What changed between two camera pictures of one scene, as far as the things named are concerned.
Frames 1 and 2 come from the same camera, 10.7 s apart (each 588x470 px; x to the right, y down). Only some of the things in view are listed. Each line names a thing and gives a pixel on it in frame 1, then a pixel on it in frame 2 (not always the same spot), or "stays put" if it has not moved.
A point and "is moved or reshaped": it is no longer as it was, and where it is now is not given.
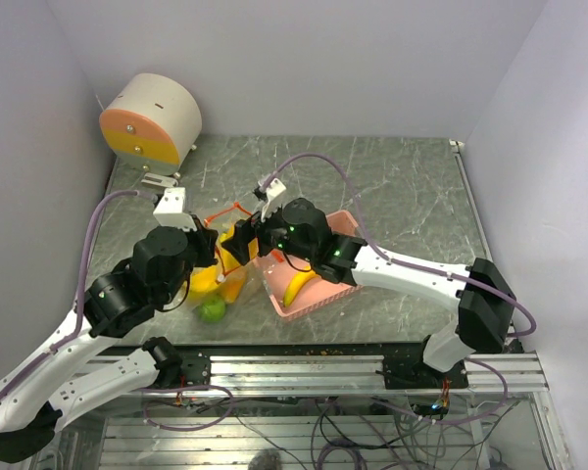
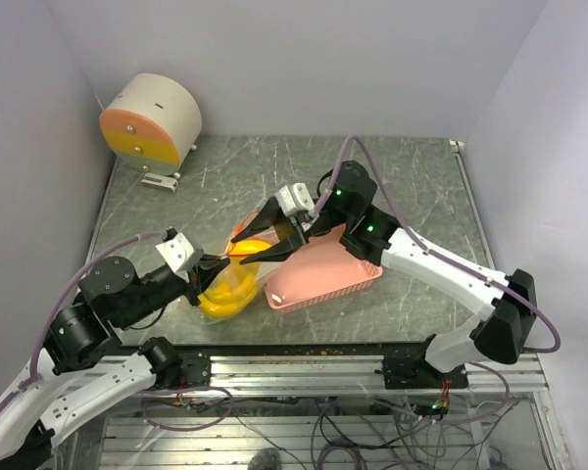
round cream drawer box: [153, 122] stays put
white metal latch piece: [160, 180] stays put
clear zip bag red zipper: [219, 293] is moved or reshaped
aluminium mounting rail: [373, 373] stays put
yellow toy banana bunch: [296, 283] to [225, 299]
